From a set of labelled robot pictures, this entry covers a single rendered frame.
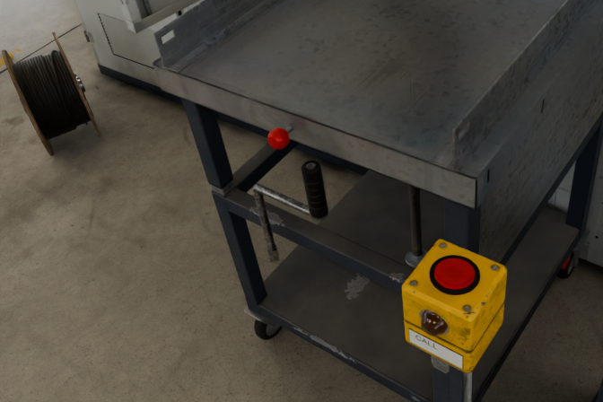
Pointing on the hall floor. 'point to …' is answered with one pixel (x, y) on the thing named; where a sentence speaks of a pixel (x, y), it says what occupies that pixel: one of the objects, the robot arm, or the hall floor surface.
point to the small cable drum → (50, 94)
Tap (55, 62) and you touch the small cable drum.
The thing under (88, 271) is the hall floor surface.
